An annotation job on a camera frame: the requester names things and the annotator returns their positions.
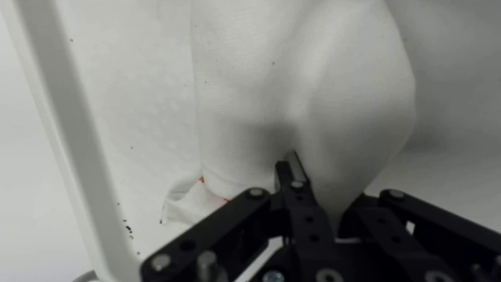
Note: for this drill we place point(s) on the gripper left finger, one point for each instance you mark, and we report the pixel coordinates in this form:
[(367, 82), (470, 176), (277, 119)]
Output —
[(235, 227)]

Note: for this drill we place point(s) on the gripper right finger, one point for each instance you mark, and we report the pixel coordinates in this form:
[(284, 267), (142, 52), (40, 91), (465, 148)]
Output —
[(430, 231)]

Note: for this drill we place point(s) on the white towel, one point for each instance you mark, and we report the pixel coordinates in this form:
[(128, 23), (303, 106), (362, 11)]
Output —
[(297, 98)]

